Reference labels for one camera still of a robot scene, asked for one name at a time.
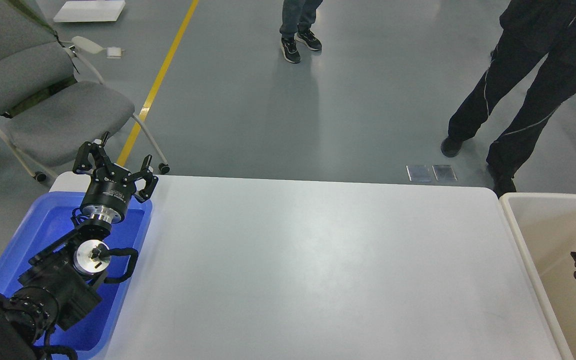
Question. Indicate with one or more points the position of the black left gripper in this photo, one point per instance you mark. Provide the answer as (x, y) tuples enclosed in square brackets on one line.
[(107, 198)]

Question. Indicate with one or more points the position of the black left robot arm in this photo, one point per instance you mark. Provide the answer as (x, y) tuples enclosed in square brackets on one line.
[(61, 286)]

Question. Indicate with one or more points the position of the beige plastic bin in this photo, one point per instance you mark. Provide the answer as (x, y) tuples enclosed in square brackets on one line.
[(544, 229)]

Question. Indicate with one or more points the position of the blue plastic bin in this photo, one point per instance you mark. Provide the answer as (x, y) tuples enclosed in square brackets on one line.
[(48, 219)]

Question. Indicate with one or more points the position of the grey padded chair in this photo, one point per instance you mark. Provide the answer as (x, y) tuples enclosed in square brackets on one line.
[(51, 98)]

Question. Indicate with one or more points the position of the small white floor box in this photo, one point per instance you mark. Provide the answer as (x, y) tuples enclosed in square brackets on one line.
[(114, 52)]

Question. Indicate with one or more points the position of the white flat board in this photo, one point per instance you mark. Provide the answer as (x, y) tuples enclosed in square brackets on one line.
[(89, 11)]

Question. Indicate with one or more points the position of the right metal floor plate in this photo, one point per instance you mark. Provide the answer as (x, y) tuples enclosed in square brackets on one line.
[(444, 173)]

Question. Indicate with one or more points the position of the metal floor plate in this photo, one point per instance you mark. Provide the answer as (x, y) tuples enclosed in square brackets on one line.
[(418, 173), (444, 173)]

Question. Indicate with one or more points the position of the left metal floor plate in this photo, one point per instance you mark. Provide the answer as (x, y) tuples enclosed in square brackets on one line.
[(418, 173)]

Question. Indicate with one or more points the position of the person in blue jeans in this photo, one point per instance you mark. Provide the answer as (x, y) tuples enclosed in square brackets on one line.
[(298, 16)]

